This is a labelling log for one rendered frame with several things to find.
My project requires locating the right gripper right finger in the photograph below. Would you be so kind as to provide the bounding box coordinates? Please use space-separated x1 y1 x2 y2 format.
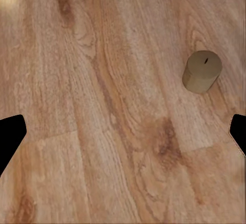
230 114 246 155

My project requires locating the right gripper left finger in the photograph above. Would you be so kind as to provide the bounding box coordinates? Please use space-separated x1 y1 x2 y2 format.
0 114 27 176

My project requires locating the pillar candle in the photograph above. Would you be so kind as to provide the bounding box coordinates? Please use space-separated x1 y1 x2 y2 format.
182 50 222 93

